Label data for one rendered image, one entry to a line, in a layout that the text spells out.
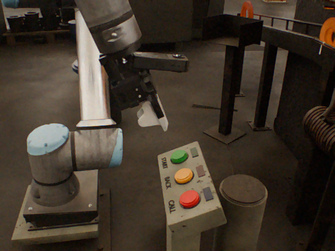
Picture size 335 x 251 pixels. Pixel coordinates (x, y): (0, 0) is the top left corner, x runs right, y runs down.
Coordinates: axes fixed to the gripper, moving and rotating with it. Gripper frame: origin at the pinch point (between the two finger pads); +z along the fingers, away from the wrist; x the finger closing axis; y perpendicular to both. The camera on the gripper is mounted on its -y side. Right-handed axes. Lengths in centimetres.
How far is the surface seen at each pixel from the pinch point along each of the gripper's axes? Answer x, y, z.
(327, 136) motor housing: -20, -48, 38
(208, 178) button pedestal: 10.2, -4.4, 10.3
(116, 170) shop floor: -78, 40, 59
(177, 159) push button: 1.3, 0.7, 9.2
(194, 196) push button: 15.3, -0.5, 9.2
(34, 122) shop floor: -141, 94, 38
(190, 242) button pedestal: 11.9, 4.8, 25.4
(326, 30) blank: -62, -75, 20
